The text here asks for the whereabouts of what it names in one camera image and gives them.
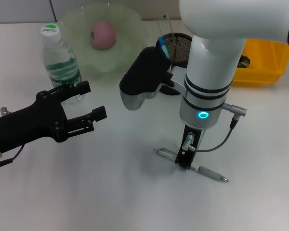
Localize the pink toy peach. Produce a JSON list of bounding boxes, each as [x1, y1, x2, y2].
[[89, 20, 117, 50]]

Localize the green glass fruit plate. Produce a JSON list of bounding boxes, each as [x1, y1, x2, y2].
[[55, 2, 150, 79]]

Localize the right gripper connector cable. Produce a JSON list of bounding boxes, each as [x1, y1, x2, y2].
[[182, 103, 248, 154]]

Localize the yellow plastic storage bin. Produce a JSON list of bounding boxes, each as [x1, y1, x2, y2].
[[231, 39, 289, 88]]

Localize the white grey ballpoint pen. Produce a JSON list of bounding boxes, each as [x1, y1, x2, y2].
[[153, 147, 230, 184]]

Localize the left gripper connector cable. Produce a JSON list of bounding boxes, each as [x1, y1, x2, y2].
[[0, 145, 26, 171]]

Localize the black mesh pen cup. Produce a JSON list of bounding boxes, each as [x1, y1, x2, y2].
[[155, 33, 194, 96]]

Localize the transparent plastic ruler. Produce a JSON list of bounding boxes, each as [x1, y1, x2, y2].
[[157, 13, 176, 40]]

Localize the clear bottle green label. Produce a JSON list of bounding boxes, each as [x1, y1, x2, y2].
[[40, 23, 85, 104]]

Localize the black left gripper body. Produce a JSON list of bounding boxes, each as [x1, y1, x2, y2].
[[0, 91, 68, 155]]

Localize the gripper connector cable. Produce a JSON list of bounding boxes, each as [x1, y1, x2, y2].
[[0, 145, 26, 171], [182, 103, 248, 154]]

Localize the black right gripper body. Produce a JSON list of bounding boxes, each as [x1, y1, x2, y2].
[[175, 124, 207, 167]]

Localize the blue scissors with sheath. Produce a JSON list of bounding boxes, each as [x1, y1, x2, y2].
[[158, 36, 171, 59]]

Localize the green plastic wrapper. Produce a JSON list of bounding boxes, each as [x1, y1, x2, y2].
[[237, 54, 251, 69]]

